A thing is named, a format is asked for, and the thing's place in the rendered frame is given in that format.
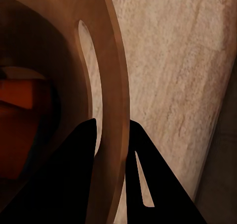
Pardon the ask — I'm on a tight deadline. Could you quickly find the trash can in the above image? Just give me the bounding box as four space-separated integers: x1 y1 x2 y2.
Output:
0 0 130 224

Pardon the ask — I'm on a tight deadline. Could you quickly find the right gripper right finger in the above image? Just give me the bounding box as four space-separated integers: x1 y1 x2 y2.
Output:
125 120 207 224

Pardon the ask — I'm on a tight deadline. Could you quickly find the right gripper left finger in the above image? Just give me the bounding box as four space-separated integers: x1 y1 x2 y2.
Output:
0 118 97 224

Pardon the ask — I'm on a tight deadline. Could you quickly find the can of soda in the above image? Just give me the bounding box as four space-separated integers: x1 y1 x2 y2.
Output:
0 78 56 126
0 103 49 180

